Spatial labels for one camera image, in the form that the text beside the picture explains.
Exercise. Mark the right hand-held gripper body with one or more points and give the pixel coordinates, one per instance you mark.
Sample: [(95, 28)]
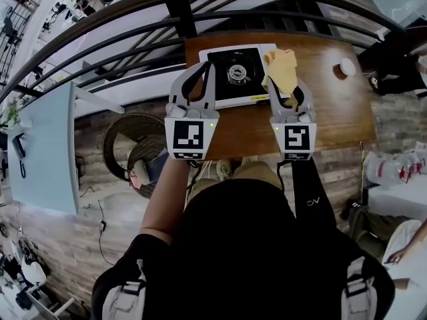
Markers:
[(295, 135)]

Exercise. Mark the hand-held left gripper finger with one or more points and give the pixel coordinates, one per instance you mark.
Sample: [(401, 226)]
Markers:
[(177, 85), (210, 92)]

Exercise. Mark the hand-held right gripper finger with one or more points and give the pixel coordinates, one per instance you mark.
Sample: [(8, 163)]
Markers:
[(275, 102), (307, 102)]

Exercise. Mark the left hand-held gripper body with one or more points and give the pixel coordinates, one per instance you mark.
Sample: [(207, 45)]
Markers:
[(190, 135)]

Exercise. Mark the white portable gas stove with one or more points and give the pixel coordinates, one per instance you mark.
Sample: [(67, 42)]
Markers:
[(233, 102)]

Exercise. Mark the yellow cloth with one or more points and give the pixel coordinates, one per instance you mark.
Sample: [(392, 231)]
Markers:
[(282, 68)]

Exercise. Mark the person's right forearm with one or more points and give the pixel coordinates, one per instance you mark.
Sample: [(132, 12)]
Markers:
[(310, 192)]

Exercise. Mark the person's left forearm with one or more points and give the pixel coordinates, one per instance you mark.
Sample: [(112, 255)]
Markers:
[(160, 198)]

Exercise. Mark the grey-blue bag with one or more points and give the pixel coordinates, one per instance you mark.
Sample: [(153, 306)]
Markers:
[(158, 165)]

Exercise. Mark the person's right leg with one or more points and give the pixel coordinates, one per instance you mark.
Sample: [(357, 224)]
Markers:
[(257, 173)]

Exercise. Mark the person's leg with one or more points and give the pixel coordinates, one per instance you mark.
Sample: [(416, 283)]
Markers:
[(257, 173), (203, 188)]

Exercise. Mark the small white round dish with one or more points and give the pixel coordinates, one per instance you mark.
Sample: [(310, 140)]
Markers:
[(348, 66)]

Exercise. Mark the person's left leg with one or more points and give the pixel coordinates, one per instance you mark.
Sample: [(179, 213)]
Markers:
[(203, 188)]

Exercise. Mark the round dark wicker chair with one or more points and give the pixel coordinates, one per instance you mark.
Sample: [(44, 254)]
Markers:
[(133, 122)]

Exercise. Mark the beige chair cushion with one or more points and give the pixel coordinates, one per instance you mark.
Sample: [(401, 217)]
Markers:
[(138, 172)]

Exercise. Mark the plastic-wrapped water bottle pack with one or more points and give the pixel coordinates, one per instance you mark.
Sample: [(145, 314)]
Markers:
[(383, 168)]

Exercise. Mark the white desk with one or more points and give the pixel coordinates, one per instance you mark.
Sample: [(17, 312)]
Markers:
[(400, 202)]

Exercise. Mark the light blue desk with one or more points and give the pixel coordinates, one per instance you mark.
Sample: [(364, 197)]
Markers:
[(43, 152)]

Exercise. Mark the green potted plant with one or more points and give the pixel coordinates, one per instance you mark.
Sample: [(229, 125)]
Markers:
[(12, 113)]

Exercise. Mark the black desk phone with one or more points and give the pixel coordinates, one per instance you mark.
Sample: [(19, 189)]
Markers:
[(19, 148)]

